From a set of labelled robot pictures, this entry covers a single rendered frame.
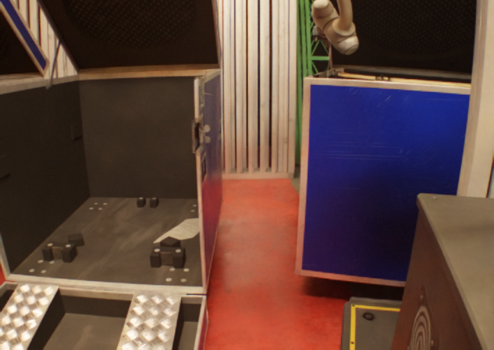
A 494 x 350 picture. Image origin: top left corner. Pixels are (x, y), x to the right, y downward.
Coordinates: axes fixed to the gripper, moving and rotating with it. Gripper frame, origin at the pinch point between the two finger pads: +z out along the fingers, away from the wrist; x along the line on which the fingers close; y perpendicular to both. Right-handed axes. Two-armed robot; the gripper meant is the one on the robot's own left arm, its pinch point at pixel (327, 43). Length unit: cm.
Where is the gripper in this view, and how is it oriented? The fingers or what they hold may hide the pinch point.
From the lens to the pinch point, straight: 210.3
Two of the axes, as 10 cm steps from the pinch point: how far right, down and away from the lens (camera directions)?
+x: 9.6, 0.8, -2.8
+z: 2.6, 2.0, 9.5
